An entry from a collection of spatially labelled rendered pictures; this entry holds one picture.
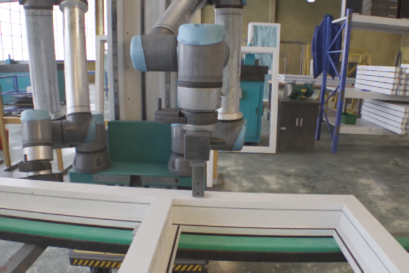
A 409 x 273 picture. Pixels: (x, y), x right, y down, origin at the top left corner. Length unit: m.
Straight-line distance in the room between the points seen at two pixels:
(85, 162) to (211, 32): 1.00
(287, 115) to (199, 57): 3.56
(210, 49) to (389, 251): 0.47
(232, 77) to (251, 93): 2.99
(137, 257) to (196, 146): 0.22
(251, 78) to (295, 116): 0.82
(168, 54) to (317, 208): 0.48
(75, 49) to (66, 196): 0.60
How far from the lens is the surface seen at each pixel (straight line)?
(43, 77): 1.29
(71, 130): 1.05
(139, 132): 1.43
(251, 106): 4.18
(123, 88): 1.46
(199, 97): 0.53
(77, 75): 1.10
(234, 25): 1.16
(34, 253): 0.74
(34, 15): 1.26
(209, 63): 0.53
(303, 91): 4.19
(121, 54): 1.45
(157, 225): 0.53
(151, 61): 0.68
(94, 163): 1.37
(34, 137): 0.94
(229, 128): 1.20
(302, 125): 4.13
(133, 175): 1.34
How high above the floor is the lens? 1.22
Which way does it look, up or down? 15 degrees down
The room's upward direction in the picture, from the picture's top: 1 degrees clockwise
